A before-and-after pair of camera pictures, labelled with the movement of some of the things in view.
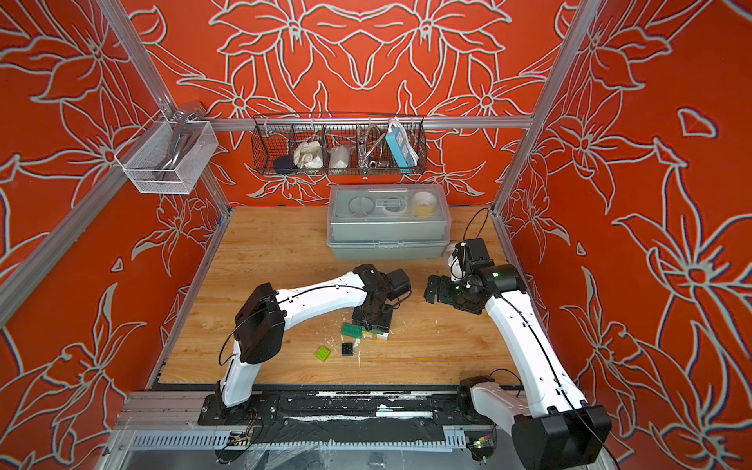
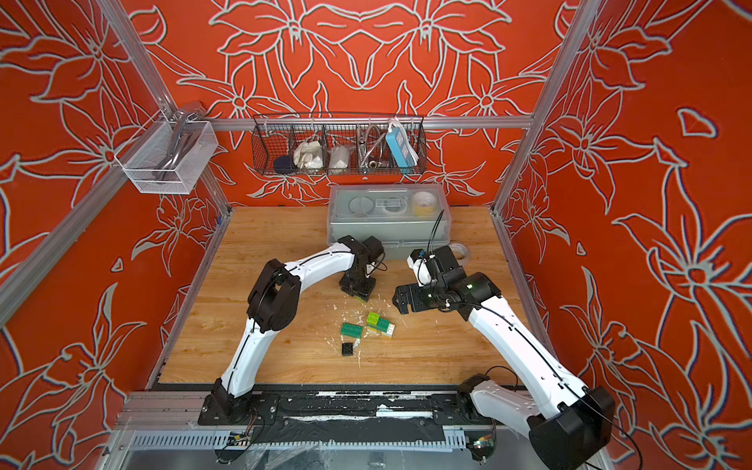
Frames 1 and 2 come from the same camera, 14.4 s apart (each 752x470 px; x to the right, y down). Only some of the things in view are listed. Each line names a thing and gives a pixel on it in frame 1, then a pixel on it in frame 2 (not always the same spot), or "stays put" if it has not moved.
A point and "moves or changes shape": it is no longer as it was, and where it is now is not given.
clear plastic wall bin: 170,158 stays put
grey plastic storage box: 382,221 stays put
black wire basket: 330,144 stays put
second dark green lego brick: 352,330 stays put
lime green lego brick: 322,353 moves or changes shape
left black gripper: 385,326 -> 365,294
